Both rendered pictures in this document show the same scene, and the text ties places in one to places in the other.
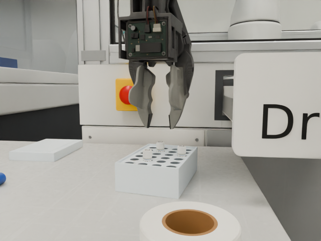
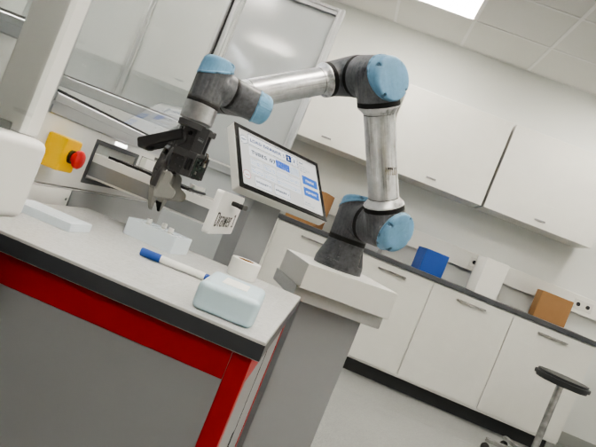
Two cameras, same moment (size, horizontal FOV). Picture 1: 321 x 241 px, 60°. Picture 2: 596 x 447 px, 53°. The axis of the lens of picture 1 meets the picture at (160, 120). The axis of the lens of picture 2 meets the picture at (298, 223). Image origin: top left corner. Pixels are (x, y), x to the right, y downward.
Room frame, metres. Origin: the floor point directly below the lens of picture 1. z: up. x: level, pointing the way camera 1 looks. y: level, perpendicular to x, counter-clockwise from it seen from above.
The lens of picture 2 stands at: (0.17, 1.35, 0.94)
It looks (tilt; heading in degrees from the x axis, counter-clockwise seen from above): 1 degrees down; 267
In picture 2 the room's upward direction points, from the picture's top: 22 degrees clockwise
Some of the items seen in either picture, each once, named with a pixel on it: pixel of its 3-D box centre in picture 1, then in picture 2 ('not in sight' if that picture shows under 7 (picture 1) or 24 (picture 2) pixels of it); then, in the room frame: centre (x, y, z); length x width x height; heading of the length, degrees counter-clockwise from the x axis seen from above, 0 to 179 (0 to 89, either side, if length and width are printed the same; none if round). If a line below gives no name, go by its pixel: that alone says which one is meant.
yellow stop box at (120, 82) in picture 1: (133, 94); (62, 152); (0.63, 0.06, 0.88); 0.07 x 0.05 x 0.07; 82
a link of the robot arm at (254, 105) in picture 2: not in sight; (244, 101); (0.33, -0.07, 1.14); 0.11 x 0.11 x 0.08; 33
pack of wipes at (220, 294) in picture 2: not in sight; (231, 297); (0.18, 0.42, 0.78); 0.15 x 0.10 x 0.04; 87
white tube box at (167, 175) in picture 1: (160, 166); (158, 236); (0.39, 0.00, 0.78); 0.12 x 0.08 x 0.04; 162
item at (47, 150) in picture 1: (49, 148); (50, 215); (0.55, 0.22, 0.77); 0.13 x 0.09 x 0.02; 173
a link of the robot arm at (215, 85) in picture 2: not in sight; (212, 82); (0.40, 0.00, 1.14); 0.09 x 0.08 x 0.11; 33
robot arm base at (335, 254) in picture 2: not in sight; (341, 253); (-0.07, -0.47, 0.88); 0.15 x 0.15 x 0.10
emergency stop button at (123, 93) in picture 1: (129, 94); (75, 159); (0.60, 0.07, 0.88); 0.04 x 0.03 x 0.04; 82
